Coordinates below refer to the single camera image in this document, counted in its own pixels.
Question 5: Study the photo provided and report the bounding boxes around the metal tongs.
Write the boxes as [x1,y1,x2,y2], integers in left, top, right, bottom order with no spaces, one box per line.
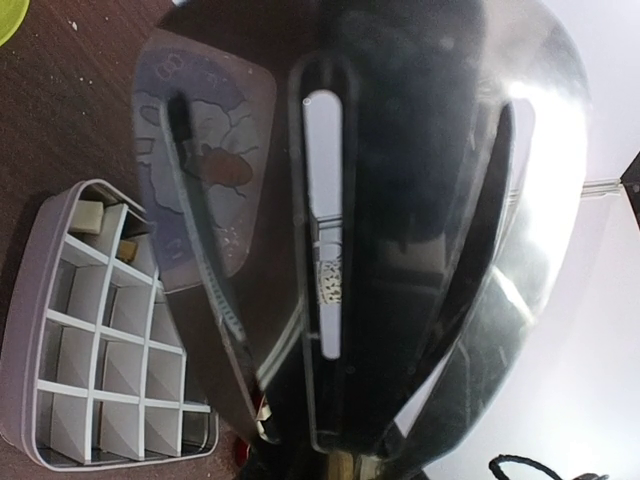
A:
[159,1,589,468]

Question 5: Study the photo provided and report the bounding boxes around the pink compartment tin box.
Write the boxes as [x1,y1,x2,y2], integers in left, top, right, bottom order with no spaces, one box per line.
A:
[1,179,219,473]

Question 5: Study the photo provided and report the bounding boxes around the tan chocolate in box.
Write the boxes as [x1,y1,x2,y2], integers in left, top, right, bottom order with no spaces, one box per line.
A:
[116,239,138,264]

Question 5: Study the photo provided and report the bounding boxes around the white chocolate in box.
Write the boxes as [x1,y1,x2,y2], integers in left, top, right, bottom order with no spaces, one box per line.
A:
[69,200,104,235]

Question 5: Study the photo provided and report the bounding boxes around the bunny picture tin lid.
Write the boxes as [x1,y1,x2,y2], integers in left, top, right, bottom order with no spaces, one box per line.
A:
[132,28,280,291]

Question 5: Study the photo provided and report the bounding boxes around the lime green bowl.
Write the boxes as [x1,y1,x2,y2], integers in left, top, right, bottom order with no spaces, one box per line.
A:
[0,0,30,45]

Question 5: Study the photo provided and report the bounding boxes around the black braided cable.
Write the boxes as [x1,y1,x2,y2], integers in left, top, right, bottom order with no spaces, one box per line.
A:
[488,453,609,480]

